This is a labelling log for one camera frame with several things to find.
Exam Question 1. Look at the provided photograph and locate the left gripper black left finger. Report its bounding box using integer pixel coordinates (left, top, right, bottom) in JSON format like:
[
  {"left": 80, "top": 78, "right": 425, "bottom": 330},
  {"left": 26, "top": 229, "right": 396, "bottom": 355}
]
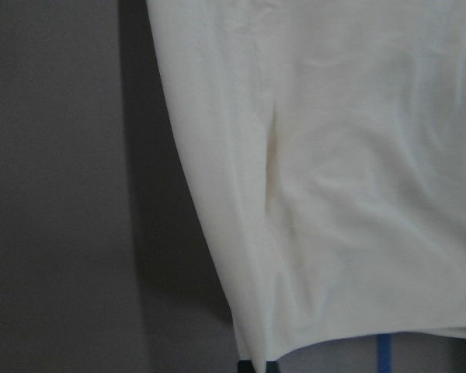
[{"left": 237, "top": 360, "right": 256, "bottom": 373}]

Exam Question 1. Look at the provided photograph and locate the cream long-sleeve graphic shirt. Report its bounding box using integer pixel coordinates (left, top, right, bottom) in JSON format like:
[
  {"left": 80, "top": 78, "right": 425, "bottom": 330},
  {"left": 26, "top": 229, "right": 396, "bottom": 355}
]
[{"left": 148, "top": 1, "right": 466, "bottom": 372}]

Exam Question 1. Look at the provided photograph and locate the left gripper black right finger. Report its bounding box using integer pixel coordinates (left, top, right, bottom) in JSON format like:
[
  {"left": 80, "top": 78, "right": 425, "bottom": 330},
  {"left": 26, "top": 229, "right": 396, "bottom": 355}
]
[{"left": 265, "top": 361, "right": 280, "bottom": 373}]

